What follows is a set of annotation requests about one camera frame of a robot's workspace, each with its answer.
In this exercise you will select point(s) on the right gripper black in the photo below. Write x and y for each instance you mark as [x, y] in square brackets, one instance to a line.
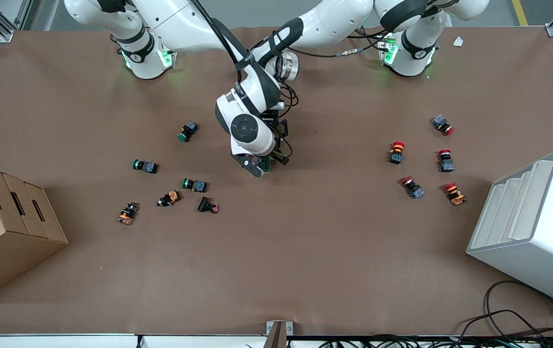
[277, 143]

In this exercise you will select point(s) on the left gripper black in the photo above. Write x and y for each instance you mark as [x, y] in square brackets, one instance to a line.
[277, 135]

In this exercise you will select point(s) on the green load switch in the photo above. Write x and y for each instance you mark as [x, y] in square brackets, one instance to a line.
[267, 167]

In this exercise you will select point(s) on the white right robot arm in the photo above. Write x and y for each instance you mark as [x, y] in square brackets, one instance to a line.
[179, 24]

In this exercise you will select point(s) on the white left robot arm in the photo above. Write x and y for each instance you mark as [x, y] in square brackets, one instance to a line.
[339, 19]

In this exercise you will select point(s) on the black red push button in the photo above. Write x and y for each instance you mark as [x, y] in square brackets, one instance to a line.
[205, 205]

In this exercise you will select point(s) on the green mushroom push button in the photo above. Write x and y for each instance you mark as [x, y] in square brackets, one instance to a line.
[188, 130]
[145, 166]
[194, 184]

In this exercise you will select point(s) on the red mushroom push button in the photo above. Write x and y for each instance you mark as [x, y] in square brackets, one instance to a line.
[443, 124]
[397, 152]
[446, 161]
[412, 187]

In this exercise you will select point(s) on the red button orange base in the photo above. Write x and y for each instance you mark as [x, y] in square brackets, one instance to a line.
[455, 193]

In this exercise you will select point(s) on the small white paper scrap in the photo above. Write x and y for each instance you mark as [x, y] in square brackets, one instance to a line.
[458, 41]

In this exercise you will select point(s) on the white stepped storage bin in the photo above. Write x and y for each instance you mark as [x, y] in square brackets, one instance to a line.
[546, 217]

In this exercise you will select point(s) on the orange black selector switch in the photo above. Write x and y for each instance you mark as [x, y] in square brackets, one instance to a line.
[169, 198]
[128, 213]

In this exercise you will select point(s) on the metal table edge bracket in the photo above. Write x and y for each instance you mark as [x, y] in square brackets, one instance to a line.
[278, 333]

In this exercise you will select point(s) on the white table edge rail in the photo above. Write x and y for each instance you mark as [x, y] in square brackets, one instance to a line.
[63, 341]

